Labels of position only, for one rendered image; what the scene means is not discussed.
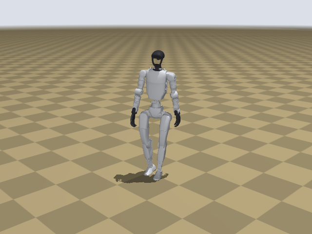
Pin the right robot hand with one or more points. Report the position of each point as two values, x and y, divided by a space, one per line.
133 117

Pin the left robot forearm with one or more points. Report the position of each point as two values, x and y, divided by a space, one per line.
176 104

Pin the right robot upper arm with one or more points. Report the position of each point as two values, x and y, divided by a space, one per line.
141 81

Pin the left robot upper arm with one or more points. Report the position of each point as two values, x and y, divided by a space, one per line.
171 77

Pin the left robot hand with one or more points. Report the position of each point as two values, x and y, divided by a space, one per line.
177 118

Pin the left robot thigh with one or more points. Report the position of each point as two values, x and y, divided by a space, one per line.
164 128

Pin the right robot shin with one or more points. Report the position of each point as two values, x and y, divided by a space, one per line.
148 153

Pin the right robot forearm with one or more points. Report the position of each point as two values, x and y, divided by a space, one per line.
136 102

